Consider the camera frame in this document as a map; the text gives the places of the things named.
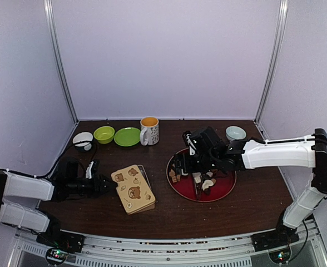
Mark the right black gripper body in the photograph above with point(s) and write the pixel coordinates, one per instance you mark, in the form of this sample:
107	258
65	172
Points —
207	162

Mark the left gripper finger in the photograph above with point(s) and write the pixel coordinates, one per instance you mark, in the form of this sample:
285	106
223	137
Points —
110	190
105	181

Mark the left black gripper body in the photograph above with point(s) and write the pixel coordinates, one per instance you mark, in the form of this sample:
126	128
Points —
90	189

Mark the bear print tin lid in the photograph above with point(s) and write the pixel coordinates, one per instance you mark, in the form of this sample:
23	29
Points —
121	177

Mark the white oval chocolate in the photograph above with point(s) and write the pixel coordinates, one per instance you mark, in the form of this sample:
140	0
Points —
207	184

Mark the metal tongs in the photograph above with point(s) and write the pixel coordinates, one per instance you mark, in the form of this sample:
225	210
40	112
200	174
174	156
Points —
198	178

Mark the tan tin box base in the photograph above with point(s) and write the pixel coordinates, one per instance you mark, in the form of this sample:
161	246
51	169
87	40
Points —
140	196

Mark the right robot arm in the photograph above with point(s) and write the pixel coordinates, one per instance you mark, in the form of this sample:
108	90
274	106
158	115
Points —
305	155

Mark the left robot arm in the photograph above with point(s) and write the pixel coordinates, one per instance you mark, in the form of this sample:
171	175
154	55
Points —
16	186

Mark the tan square chocolate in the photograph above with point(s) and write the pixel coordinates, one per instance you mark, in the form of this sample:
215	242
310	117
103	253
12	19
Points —
174	176

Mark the pale blue bowl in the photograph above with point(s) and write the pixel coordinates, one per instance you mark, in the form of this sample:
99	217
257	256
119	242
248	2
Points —
234	133

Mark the red round tray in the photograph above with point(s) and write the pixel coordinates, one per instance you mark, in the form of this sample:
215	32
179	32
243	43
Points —
224	183

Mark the white dark bowl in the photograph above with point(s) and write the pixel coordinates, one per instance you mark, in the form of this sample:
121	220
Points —
83	141

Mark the green bowl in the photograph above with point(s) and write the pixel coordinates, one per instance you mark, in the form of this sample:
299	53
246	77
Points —
104	134

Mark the green plate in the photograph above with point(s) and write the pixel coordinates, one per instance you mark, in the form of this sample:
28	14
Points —
128	136

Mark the white mug orange inside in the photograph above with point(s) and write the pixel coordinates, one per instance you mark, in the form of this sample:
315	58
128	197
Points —
149	134

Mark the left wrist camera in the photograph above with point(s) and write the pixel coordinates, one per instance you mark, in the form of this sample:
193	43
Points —
91	169

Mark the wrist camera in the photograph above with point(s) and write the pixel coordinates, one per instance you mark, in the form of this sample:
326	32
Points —
193	142
91	169

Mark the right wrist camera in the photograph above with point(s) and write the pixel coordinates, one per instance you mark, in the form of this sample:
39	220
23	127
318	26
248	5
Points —
193	142

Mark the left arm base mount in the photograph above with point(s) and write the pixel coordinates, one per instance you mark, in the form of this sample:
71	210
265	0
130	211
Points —
60	247

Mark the front aluminium rail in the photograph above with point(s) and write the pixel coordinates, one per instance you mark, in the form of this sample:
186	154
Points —
234	250

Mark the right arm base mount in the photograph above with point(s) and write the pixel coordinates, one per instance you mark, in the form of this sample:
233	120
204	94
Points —
278	246

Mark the right aluminium corner post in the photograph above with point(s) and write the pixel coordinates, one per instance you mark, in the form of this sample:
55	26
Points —
276	49

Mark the aluminium corner post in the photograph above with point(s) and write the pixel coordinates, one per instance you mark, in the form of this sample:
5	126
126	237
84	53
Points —
48	9
276	49

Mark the left aluminium corner post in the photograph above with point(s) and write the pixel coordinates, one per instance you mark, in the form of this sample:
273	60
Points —
48	9

